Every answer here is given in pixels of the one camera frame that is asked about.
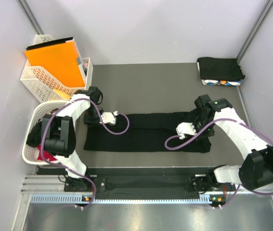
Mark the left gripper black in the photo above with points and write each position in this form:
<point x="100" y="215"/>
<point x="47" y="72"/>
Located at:
<point x="89" y="122"/>

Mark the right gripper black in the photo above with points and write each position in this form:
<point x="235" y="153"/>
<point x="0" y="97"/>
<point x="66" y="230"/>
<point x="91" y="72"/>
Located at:
<point x="211" y="133"/>

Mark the black t shirt flower print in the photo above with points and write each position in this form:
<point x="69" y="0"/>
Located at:
<point x="146" y="133"/>

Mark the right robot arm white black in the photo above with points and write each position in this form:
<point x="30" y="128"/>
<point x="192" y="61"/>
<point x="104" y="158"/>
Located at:
<point x="257" y="168"/>

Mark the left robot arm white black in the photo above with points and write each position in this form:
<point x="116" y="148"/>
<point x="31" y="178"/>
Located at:
<point x="75" y="181"/>

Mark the folded black t shirt stack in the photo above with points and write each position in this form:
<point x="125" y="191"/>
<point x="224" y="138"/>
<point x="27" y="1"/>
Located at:
<point x="220" y="71"/>

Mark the black garment in basket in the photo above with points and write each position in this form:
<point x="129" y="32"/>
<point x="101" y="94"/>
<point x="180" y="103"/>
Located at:
<point x="34" y="137"/>

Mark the white perforated file organizer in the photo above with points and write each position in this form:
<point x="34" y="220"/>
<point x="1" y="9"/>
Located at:
<point x="41" y="83"/>

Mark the orange folder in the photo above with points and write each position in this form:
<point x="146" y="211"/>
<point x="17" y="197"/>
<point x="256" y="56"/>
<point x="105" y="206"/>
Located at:
<point x="63" y="61"/>

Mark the white oval laundry basket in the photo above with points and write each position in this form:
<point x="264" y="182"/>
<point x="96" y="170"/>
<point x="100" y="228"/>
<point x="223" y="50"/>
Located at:
<point x="32" y="120"/>

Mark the black folder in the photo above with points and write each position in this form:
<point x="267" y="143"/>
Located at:
<point x="49" y="43"/>

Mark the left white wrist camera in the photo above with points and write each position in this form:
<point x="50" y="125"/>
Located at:
<point x="109" y="118"/>

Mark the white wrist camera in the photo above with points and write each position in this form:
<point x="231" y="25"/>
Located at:
<point x="185" y="129"/>
<point x="109" y="118"/>

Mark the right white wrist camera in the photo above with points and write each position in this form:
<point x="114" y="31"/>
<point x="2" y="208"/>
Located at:
<point x="185" y="129"/>

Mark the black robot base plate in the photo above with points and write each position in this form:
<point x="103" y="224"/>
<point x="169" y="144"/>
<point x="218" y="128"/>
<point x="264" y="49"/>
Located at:
<point x="153" y="183"/>

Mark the aluminium frame rail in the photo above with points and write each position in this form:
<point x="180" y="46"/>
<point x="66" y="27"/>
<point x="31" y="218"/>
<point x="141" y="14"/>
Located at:
<point x="50" y="189"/>

